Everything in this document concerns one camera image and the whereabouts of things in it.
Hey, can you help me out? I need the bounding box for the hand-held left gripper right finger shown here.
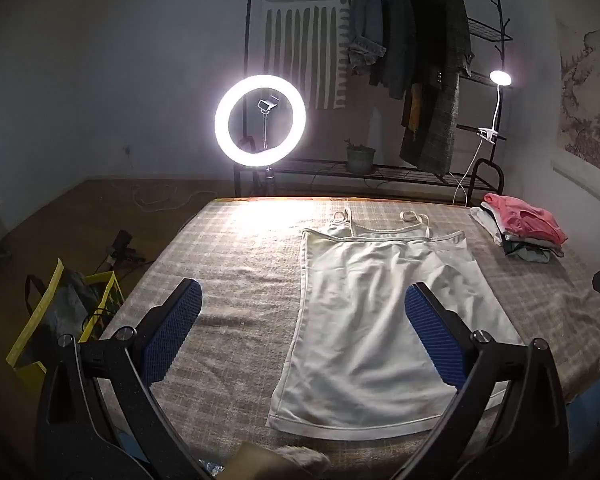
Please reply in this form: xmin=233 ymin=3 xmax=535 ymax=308
xmin=390 ymin=281 xmax=571 ymax=480

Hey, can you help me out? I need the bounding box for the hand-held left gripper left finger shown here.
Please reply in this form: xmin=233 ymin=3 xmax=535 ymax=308
xmin=35 ymin=277 xmax=203 ymax=480

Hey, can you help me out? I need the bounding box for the white camisole top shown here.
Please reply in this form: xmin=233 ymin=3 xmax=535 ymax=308
xmin=266 ymin=208 xmax=526 ymax=442

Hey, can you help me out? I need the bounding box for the black metal clothes rack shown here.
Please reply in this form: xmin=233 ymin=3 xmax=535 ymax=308
xmin=232 ymin=0 xmax=513 ymax=198

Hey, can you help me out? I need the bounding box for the grey folded garment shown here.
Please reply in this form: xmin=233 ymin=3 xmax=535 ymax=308
xmin=502 ymin=237 xmax=565 ymax=264

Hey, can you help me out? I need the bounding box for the beige plaid blanket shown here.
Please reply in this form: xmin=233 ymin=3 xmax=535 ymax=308
xmin=97 ymin=195 xmax=600 ymax=480

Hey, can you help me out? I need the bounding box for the black device on floor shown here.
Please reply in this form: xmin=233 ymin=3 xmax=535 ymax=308
xmin=102 ymin=230 xmax=146 ymax=266

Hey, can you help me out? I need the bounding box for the pink folded garment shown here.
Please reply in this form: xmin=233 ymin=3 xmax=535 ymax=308
xmin=482 ymin=192 xmax=568 ymax=244

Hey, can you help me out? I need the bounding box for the white folded garment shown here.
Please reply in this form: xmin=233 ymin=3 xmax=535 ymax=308
xmin=470 ymin=202 xmax=506 ymax=247

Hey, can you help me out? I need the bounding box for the yellow tote bag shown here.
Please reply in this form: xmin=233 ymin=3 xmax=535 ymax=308
xmin=6 ymin=258 xmax=126 ymax=393

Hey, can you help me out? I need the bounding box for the brown cardboard piece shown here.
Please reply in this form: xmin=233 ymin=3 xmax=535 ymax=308
xmin=225 ymin=442 xmax=281 ymax=480

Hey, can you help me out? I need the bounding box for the grey fuzzy cloth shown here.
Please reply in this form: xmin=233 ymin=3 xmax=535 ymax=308
xmin=272 ymin=446 xmax=331 ymax=480

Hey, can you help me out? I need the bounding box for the small potted plant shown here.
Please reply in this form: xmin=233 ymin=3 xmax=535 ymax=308
xmin=344 ymin=138 xmax=377 ymax=175

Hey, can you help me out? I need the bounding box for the grey plaid coat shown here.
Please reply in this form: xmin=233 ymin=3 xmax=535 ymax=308
xmin=399 ymin=0 xmax=475 ymax=173

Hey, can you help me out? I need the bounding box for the orange garment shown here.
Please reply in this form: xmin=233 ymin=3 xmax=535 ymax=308
xmin=401 ymin=82 xmax=424 ymax=133

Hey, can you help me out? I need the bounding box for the white clip lamp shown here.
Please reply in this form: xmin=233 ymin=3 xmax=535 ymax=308
xmin=476 ymin=70 xmax=513 ymax=142

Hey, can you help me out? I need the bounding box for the dark green coat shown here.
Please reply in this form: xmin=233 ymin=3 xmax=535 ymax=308
xmin=370 ymin=0 xmax=417 ymax=101

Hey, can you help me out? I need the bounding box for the black coat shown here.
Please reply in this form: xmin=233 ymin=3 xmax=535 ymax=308
xmin=402 ymin=0 xmax=448 ymax=91

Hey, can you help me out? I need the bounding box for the blue denim jacket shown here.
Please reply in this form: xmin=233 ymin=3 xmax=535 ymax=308
xmin=348 ymin=0 xmax=387 ymax=73

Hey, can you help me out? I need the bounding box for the black metal bed frame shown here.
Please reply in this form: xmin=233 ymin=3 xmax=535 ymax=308
xmin=467 ymin=158 xmax=505 ymax=206

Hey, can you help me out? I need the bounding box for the white lamp cable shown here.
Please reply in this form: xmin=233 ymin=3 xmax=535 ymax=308
xmin=450 ymin=140 xmax=483 ymax=206

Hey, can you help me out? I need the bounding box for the landscape wall painting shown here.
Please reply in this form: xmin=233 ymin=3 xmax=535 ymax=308
xmin=555 ymin=17 xmax=600 ymax=181

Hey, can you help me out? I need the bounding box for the white ring light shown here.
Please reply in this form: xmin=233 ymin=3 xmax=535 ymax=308
xmin=214 ymin=74 xmax=307 ymax=167

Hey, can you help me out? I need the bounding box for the striped wall hanging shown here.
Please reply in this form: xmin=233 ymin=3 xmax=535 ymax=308
xmin=262 ymin=0 xmax=353 ymax=111

